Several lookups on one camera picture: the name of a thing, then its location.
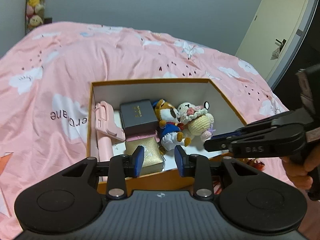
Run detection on person's right hand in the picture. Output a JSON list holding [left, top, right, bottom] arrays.
[[281, 146, 320, 190]]

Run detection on gold glitter box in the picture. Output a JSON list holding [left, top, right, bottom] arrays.
[[125, 137, 165, 176]]

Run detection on pink flat box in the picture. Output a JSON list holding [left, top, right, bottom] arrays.
[[126, 132, 160, 142]]

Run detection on pink selfie stick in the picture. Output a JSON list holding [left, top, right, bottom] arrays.
[[95, 101, 125, 161]]

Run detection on black gift box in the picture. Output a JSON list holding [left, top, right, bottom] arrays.
[[120, 100, 158, 136]]

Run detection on crochet sheep doll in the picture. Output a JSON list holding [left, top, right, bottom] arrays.
[[177, 102, 214, 142]]

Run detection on fox sailor plush toy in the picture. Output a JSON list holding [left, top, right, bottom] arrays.
[[152, 99, 191, 154]]

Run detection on orange cardboard box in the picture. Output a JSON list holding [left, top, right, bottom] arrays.
[[86, 77, 249, 197]]

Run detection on pink cloud-print bedspread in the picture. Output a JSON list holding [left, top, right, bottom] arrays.
[[1, 22, 286, 239]]

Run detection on cream door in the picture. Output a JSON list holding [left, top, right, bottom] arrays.
[[236, 0, 318, 86]]

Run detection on stuffed toys on shelf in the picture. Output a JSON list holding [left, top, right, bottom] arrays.
[[25, 0, 46, 33]]

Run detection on black door handle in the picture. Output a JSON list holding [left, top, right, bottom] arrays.
[[276, 39, 287, 53]]

